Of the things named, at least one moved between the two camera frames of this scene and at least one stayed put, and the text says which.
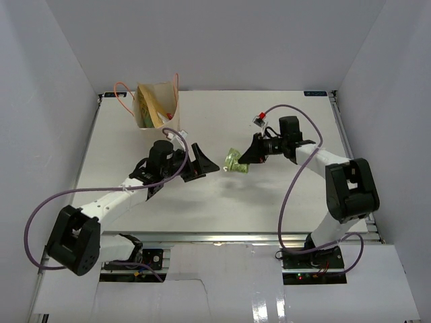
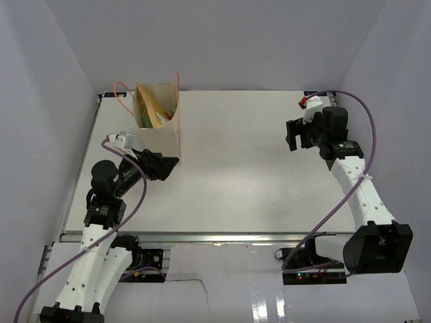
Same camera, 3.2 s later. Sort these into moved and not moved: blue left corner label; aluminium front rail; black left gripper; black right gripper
Moved: black left gripper; black right gripper
Not moved: blue left corner label; aluminium front rail
